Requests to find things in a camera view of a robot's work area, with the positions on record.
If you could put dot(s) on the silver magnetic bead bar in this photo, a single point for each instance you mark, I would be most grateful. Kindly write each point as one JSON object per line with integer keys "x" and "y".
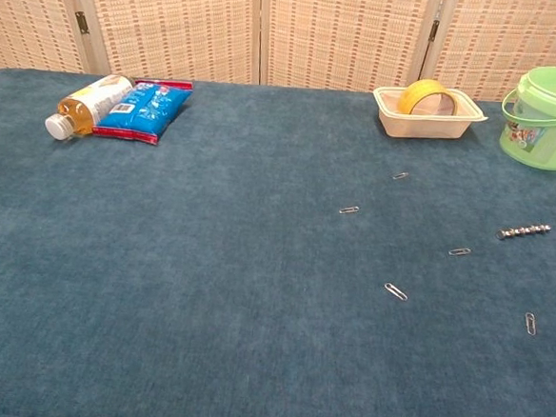
{"x": 522, "y": 231}

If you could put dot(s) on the silver paperclip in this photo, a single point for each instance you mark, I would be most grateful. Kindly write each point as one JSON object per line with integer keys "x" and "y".
{"x": 395, "y": 291}
{"x": 349, "y": 209}
{"x": 459, "y": 252}
{"x": 530, "y": 323}
{"x": 400, "y": 175}

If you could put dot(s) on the blue velvet tablecloth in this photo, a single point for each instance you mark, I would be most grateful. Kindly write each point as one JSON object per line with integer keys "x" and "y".
{"x": 159, "y": 267}

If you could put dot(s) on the blue snack packet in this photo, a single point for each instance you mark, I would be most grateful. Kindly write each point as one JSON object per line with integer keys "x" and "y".
{"x": 144, "y": 108}

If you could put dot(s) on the beige plastic food tray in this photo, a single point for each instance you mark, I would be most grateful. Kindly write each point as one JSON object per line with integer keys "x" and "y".
{"x": 424, "y": 122}

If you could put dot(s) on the woven bamboo folding screen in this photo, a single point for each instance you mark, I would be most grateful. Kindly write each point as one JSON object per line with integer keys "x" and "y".
{"x": 290, "y": 28}

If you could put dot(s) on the yellow tape roll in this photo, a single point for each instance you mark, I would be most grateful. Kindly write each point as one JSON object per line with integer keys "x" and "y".
{"x": 422, "y": 95}

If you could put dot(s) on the plastic bottle with amber liquid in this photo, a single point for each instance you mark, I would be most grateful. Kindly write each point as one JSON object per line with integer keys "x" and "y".
{"x": 86, "y": 104}

